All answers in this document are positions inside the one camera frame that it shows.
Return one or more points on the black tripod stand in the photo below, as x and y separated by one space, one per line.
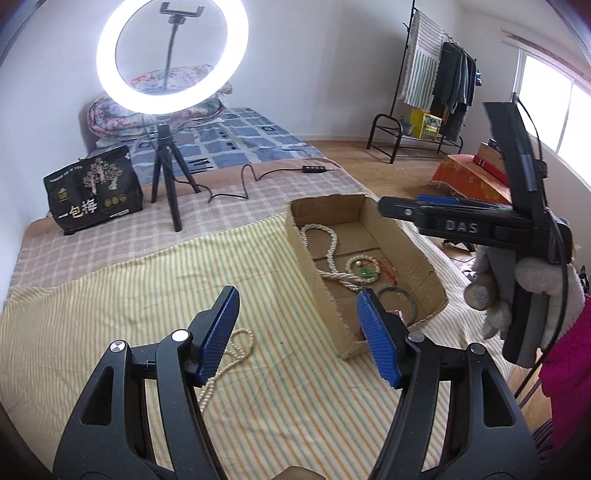
171 184

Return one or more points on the yellow striped cloth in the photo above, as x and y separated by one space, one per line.
115 323

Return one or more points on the tan cloth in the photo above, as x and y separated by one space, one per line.
300 474

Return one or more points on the blue patterned bedsheet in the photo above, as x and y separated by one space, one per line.
240 138

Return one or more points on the orange cloth covered box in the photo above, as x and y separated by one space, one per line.
466 180

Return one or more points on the dark thin bangle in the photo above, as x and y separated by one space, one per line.
413 302

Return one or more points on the dark hanging clothes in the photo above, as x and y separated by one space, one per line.
455 78

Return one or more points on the tan and red cardboard box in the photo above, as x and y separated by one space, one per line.
489 159

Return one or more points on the black snack bag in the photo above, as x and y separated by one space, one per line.
92 194

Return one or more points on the window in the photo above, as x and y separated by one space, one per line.
549 101

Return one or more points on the person's right hand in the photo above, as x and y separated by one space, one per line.
558 290

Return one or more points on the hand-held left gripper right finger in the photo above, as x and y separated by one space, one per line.
378 341

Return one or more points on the striped hanging towel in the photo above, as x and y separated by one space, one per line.
422 60

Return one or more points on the brown cardboard box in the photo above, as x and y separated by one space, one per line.
323 295

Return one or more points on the person's right forearm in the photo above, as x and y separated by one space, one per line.
568 369

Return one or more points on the black clothes rack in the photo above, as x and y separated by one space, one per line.
397 134

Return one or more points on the floral pillow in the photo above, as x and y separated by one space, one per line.
184 76

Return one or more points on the black phone holder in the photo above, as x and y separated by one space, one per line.
173 41

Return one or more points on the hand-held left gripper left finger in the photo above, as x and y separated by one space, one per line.
217 341

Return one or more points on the pink plaid sheet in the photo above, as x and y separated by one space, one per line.
115 240

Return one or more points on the folded floral quilt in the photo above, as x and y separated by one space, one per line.
115 120

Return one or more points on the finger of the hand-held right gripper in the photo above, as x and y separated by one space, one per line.
438 200
406 212

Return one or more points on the yellow box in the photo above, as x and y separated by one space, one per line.
427 124

